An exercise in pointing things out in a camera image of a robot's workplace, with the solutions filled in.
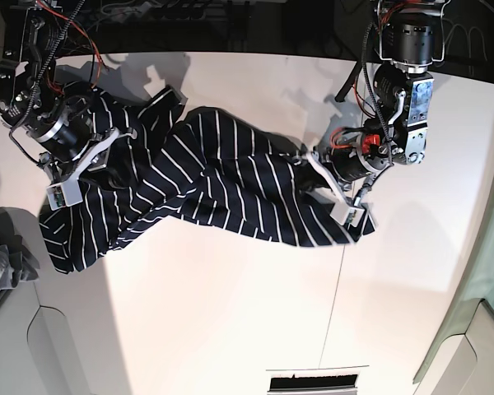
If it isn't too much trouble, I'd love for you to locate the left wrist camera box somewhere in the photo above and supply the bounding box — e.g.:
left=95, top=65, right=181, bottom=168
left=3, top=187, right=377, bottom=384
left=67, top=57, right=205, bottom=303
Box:
left=330, top=202, right=369, bottom=227

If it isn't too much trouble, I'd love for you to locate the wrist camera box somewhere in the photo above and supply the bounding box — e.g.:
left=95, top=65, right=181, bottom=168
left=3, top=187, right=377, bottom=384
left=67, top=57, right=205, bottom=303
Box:
left=330, top=202, right=369, bottom=227
left=46, top=179, right=83, bottom=211

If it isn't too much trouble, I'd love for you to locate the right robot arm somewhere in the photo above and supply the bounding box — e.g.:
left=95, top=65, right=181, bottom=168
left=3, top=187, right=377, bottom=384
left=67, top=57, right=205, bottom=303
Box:
left=0, top=1, right=137, bottom=190

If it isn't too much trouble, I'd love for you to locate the grey dark clothes pile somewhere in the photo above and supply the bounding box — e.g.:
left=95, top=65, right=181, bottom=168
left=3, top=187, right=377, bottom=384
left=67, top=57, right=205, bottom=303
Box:
left=0, top=208, right=39, bottom=293

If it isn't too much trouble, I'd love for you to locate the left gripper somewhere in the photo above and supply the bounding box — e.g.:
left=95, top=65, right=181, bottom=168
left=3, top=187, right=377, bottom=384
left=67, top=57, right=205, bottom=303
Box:
left=290, top=139, right=391, bottom=206

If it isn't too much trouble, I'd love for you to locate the table cable slot opening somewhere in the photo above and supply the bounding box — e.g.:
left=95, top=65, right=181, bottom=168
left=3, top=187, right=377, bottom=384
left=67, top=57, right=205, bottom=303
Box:
left=266, top=365, right=368, bottom=395

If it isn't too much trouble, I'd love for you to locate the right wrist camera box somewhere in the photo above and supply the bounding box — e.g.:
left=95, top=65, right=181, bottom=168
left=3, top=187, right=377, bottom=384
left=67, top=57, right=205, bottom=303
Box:
left=46, top=179, right=83, bottom=211

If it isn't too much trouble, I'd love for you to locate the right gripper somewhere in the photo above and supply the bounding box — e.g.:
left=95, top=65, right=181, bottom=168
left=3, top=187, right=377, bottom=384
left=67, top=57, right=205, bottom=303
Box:
left=36, top=114, right=137, bottom=185

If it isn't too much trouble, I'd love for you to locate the navy white striped t-shirt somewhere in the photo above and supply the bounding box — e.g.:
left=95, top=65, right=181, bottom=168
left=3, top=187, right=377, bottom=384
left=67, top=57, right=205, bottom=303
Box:
left=39, top=87, right=375, bottom=274

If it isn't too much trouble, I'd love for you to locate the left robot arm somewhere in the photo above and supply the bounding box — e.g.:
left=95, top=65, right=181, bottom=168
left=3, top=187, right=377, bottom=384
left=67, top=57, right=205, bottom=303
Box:
left=292, top=1, right=448, bottom=207

